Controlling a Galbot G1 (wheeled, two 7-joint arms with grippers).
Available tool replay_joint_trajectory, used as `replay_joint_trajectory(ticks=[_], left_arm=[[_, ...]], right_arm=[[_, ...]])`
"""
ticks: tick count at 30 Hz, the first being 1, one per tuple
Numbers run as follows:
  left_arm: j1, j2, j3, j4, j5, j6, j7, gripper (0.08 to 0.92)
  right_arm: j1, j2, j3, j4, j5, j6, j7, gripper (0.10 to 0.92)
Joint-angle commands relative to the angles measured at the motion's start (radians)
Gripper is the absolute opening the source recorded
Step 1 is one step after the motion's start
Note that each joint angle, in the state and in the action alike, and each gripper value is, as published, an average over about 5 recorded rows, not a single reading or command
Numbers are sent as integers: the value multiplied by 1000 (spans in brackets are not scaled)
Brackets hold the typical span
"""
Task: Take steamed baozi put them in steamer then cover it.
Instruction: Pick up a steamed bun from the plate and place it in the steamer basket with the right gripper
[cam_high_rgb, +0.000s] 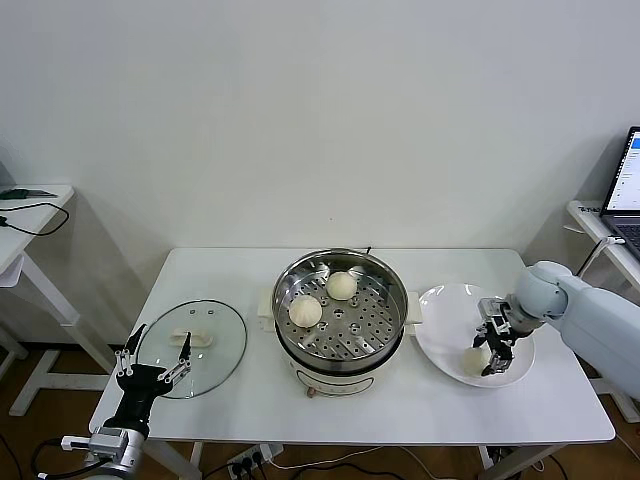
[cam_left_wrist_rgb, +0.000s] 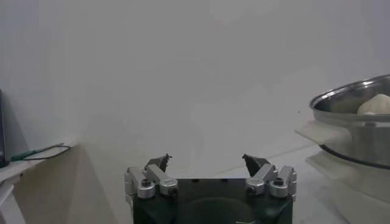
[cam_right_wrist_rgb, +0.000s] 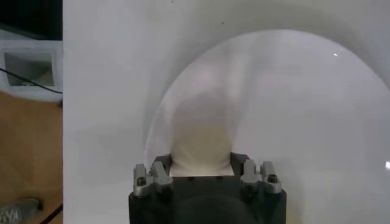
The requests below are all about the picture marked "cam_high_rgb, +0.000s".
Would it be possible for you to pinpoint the round glass lid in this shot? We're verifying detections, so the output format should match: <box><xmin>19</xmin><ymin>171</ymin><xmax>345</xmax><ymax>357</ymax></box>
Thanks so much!
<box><xmin>135</xmin><ymin>298</ymin><xmax>249</xmax><ymax>400</ymax></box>

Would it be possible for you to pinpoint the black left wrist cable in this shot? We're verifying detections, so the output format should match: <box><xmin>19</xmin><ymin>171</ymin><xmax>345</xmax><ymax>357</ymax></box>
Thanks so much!
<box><xmin>32</xmin><ymin>439</ymin><xmax>99</xmax><ymax>480</ymax></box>

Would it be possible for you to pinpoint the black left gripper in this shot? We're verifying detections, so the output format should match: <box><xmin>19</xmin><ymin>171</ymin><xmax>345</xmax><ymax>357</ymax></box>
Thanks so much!
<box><xmin>102</xmin><ymin>324</ymin><xmax>194</xmax><ymax>431</ymax></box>

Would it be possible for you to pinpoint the black cable with block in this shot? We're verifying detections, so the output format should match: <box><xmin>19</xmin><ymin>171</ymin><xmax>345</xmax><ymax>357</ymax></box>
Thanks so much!
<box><xmin>574</xmin><ymin>242</ymin><xmax>607</xmax><ymax>279</ymax></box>

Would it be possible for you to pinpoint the perforated steel steamer pot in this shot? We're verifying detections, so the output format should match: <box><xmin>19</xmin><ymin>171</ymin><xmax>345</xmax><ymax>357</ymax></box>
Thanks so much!
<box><xmin>257</xmin><ymin>248</ymin><xmax>424</xmax><ymax>362</ymax></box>

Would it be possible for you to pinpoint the white oval plate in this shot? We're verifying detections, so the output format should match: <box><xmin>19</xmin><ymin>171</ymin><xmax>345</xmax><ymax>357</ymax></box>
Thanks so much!
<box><xmin>416</xmin><ymin>283</ymin><xmax>536</xmax><ymax>389</ymax></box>

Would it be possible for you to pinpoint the white electric cooker base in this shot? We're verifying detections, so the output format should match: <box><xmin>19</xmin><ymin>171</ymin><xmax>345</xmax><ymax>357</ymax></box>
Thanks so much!
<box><xmin>257</xmin><ymin>299</ymin><xmax>425</xmax><ymax>401</ymax></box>

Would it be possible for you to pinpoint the white side desk with tool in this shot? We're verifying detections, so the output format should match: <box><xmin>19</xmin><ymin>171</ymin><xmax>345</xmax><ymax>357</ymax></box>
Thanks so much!
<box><xmin>0</xmin><ymin>184</ymin><xmax>121</xmax><ymax>419</ymax></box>

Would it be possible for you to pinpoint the green flat tool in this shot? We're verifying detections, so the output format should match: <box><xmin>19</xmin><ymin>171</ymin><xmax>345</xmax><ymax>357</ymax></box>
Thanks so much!
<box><xmin>0</xmin><ymin>187</ymin><xmax>59</xmax><ymax>200</ymax></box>

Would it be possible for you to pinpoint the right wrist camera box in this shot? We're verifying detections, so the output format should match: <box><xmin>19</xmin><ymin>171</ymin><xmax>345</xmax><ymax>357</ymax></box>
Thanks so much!
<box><xmin>478</xmin><ymin>298</ymin><xmax>507</xmax><ymax>322</ymax></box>

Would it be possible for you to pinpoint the white steamed baozi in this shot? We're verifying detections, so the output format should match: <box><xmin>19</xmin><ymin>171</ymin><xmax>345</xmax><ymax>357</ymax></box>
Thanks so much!
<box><xmin>288</xmin><ymin>294</ymin><xmax>324</xmax><ymax>329</ymax></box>
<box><xmin>325</xmin><ymin>271</ymin><xmax>358</xmax><ymax>302</ymax></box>
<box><xmin>462</xmin><ymin>347</ymin><xmax>494</xmax><ymax>377</ymax></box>

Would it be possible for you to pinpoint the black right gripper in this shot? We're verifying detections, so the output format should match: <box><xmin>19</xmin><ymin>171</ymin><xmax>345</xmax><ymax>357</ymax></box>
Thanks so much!
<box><xmin>471</xmin><ymin>319</ymin><xmax>517</xmax><ymax>377</ymax></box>

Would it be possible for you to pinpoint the black looped cable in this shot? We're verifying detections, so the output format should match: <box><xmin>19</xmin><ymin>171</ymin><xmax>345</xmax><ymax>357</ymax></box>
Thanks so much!
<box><xmin>0</xmin><ymin>201</ymin><xmax>70</xmax><ymax>236</ymax></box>

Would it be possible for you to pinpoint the open laptop lit screen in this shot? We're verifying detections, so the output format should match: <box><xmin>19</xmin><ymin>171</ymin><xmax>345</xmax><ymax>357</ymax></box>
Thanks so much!
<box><xmin>599</xmin><ymin>125</ymin><xmax>640</xmax><ymax>261</ymax></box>

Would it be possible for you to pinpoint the white power strip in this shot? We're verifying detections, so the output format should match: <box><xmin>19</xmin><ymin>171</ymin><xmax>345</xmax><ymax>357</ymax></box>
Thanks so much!
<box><xmin>225</xmin><ymin>442</ymin><xmax>284</xmax><ymax>476</ymax></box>

